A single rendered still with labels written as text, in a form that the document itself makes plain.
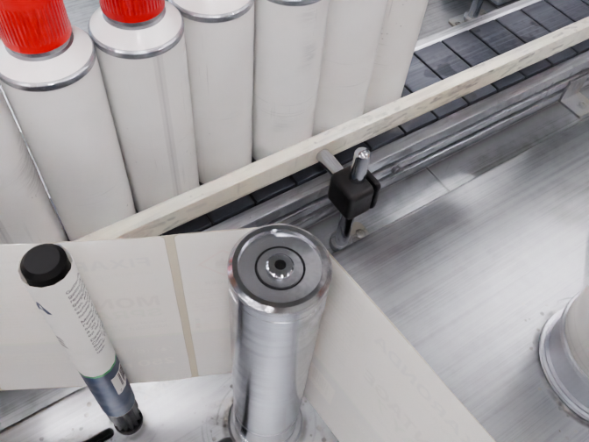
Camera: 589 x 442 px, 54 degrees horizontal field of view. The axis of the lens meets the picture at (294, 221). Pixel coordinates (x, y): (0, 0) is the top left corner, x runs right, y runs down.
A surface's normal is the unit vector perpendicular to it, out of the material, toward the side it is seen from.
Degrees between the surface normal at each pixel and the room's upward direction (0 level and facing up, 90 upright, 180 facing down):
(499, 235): 0
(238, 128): 90
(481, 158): 0
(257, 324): 90
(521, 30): 0
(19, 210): 90
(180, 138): 90
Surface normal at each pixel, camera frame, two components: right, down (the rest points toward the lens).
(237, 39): 0.63, 0.66
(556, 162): 0.07, -0.58
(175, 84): 0.82, 0.50
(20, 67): -0.07, 0.10
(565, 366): -0.96, 0.18
